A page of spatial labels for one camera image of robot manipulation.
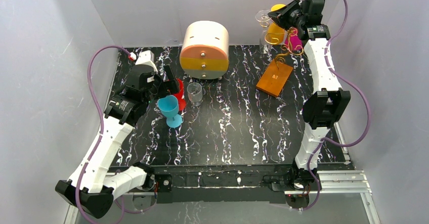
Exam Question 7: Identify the magenta wine glass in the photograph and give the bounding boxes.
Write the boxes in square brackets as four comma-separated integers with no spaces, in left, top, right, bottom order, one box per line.
[288,30,303,52]

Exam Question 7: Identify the blue wine glass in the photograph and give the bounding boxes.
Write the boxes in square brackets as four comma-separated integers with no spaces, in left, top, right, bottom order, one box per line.
[157,95,183,128]

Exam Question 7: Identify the wooden rack base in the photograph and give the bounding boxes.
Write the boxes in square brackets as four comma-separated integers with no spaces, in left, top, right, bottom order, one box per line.
[256,60,293,97]

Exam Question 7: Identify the red wine glass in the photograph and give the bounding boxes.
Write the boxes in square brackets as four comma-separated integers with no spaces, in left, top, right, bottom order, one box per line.
[174,79,186,111]

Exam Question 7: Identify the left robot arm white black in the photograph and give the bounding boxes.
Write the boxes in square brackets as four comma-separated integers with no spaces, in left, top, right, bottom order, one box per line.
[55,64,180,218]

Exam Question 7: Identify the gold wire glass rack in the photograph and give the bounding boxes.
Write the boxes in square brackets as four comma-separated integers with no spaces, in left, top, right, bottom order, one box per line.
[274,27,304,63]

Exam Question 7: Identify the black front mounting rail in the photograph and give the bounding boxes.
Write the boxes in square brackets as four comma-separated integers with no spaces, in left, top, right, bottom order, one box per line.
[124,163,322,205]

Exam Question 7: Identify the clear wine glass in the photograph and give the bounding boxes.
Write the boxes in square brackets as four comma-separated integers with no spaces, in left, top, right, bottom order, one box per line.
[187,82,203,106]
[255,10,272,55]

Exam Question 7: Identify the clear wine glass front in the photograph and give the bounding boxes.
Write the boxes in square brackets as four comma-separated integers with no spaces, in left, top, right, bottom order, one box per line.
[187,82,203,106]

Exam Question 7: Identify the round pastel drawer cabinet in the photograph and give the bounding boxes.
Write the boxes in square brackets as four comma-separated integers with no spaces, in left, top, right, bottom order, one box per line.
[180,21,229,80]

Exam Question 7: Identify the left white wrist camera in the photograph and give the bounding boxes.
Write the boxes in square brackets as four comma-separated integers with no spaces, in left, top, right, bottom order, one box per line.
[128,50,158,72]

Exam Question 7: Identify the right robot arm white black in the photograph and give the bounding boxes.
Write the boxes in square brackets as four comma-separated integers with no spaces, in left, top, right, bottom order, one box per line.
[268,0,351,184]

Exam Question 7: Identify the yellow wine glass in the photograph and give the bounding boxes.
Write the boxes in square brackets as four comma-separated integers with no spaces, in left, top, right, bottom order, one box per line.
[263,15,286,45]

